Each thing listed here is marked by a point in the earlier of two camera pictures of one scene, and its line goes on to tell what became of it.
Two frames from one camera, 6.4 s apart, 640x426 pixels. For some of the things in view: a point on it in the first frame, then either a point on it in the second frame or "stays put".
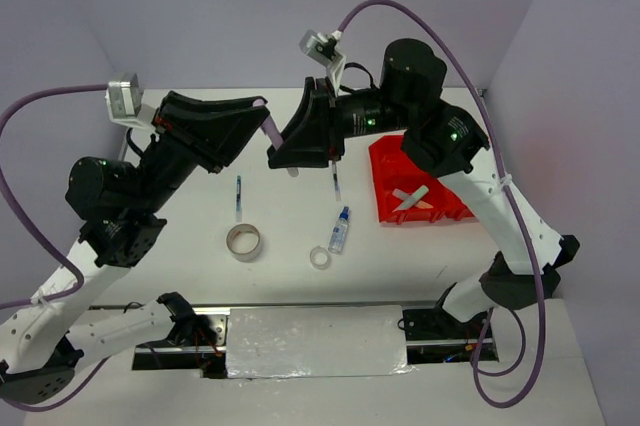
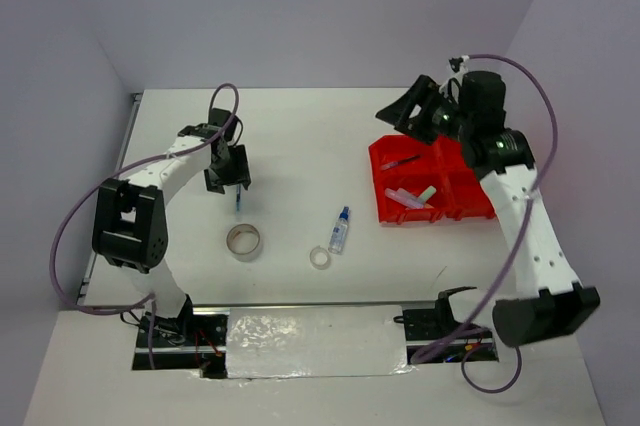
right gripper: x=317 y=128 to x=423 y=91
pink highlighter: x=271 y=132 to x=405 y=197
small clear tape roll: x=320 y=257 stays put
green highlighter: x=413 y=199 to x=428 y=193
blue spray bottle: x=338 y=236 stays put
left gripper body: x=187 y=145 to x=233 y=170
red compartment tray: x=392 y=168 stays put
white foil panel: x=273 y=342 stays put
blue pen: x=336 y=185 to x=397 y=163
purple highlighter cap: x=270 y=127 to x=416 y=203
